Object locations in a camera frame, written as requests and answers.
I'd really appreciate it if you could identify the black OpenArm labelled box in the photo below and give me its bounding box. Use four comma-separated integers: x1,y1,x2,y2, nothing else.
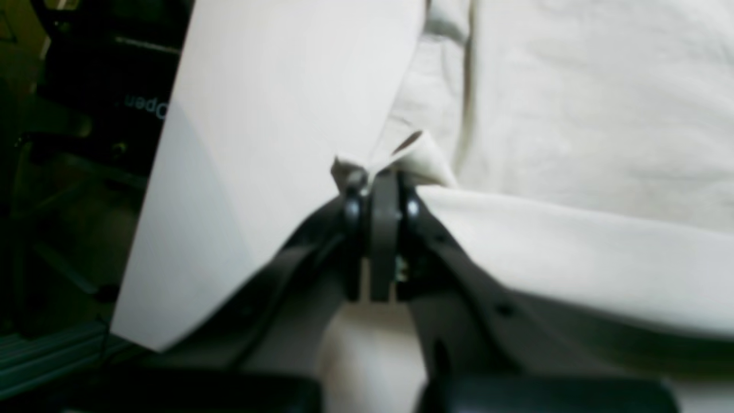
26,1,194,176

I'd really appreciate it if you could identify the beige t-shirt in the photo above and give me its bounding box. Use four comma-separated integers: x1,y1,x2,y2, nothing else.
321,1,732,412

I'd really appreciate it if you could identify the grey aluminium frame rail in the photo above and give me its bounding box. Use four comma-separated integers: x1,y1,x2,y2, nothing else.
1,321,133,400

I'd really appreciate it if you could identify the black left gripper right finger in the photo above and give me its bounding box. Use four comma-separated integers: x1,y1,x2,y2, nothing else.
373,170,679,412

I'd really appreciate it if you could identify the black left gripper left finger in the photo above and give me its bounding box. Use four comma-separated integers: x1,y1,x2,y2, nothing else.
62,172,367,412

